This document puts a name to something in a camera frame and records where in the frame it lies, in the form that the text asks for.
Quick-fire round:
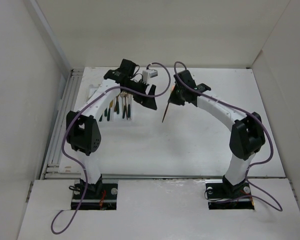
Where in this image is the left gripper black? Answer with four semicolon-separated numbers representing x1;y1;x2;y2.
123;79;157;110

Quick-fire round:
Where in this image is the gold knife green handle short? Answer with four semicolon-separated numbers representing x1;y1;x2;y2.
104;108;108;117

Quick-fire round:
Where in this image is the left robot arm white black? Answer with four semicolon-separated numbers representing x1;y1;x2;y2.
64;59;158;199

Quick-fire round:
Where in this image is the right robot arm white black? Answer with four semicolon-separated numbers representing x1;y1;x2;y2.
168;70;265;198

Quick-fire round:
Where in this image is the white divided utensil tray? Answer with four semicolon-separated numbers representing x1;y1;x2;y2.
84;84;133;123

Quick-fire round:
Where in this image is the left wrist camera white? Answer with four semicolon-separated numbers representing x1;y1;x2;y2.
142;69;158;84

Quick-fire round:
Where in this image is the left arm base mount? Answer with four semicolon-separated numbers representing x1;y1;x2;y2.
68;179;119;211

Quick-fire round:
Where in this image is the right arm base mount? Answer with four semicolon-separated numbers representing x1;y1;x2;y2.
204;177;255;210

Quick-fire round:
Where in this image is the aluminium rail frame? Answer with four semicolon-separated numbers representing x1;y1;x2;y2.
39;68;84;180

